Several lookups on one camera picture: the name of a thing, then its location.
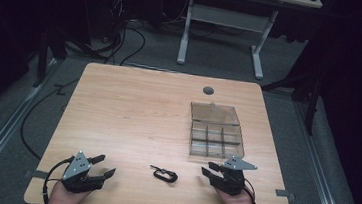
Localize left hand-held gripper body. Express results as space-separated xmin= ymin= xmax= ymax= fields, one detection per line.
xmin=59 ymin=148 xmax=109 ymax=197

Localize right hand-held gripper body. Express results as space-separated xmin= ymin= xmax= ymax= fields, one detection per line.
xmin=208 ymin=152 xmax=260 ymax=200

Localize person's left hand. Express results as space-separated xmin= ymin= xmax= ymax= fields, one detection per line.
xmin=45 ymin=179 xmax=94 ymax=204

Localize clear plastic compartment box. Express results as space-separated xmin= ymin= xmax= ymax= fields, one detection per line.
xmin=185 ymin=100 xmax=250 ymax=162

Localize grey tape strip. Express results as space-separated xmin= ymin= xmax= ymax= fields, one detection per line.
xmin=273 ymin=188 xmax=297 ymax=199
xmin=23 ymin=168 xmax=49 ymax=180

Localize black carabiner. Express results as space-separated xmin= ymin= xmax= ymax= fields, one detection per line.
xmin=147 ymin=164 xmax=180 ymax=185

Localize black metal stand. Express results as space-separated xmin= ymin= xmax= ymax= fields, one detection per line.
xmin=256 ymin=64 xmax=326 ymax=137
xmin=31 ymin=26 xmax=71 ymax=91

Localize white-legged desk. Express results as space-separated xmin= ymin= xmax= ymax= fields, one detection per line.
xmin=175 ymin=0 xmax=324 ymax=86

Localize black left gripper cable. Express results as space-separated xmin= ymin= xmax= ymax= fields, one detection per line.
xmin=41 ymin=153 xmax=76 ymax=204

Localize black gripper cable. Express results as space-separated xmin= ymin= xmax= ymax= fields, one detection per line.
xmin=241 ymin=177 xmax=261 ymax=204
xmin=41 ymin=153 xmax=76 ymax=204

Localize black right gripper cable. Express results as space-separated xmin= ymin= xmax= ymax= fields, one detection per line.
xmin=241 ymin=177 xmax=261 ymax=204

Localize black floor cable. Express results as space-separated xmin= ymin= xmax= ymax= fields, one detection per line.
xmin=17 ymin=72 xmax=82 ymax=165

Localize grey table cable grommet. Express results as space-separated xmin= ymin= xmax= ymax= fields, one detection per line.
xmin=202 ymin=85 xmax=216 ymax=96

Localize metal floor rail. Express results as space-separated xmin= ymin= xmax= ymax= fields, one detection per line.
xmin=284 ymin=101 xmax=360 ymax=204
xmin=0 ymin=52 xmax=63 ymax=204

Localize bundle of black cables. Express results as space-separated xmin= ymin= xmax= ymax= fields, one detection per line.
xmin=61 ymin=0 xmax=152 ymax=69

